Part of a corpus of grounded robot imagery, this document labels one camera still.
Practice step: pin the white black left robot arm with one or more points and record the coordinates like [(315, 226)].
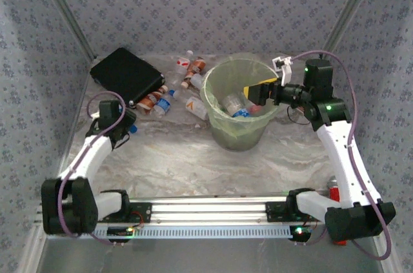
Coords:
[(93, 153)]

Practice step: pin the aluminium rail beam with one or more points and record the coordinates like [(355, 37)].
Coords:
[(206, 210)]

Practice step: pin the blue label water bottle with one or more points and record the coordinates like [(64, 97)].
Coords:
[(164, 104)]

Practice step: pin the short brown label bottle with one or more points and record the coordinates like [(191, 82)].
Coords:
[(149, 100)]

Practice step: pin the small lit controller board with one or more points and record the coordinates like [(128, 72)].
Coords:
[(117, 231), (301, 234)]

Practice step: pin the aluminium side rail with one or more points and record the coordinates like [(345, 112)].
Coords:
[(82, 98)]

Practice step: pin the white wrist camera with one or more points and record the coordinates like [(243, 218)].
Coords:
[(94, 115), (286, 74)]

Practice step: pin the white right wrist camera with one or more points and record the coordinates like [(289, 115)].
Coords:
[(286, 74)]

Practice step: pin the white bottle orange mark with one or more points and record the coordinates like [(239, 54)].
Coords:
[(196, 106)]

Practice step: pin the translucent green waste bin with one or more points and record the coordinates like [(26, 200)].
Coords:
[(226, 73)]

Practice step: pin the crushed blue label bottle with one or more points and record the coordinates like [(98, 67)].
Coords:
[(241, 113)]

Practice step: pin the long brown label bottle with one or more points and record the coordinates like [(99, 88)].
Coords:
[(196, 68)]

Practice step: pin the grey plastic bin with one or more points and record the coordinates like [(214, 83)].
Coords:
[(238, 140)]

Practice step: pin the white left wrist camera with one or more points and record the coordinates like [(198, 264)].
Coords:
[(94, 115)]

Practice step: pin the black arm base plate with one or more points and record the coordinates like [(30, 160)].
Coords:
[(274, 211), (142, 208)]

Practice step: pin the frosted white plastic bottle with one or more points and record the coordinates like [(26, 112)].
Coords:
[(197, 81)]

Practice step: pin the aluminium corner post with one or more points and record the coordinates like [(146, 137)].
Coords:
[(349, 11), (70, 16)]

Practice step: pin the clear bottle red label white cap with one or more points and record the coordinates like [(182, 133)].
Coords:
[(182, 62)]

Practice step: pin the black hard case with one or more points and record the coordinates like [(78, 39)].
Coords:
[(126, 73)]

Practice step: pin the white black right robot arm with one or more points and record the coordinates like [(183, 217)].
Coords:
[(348, 163)]

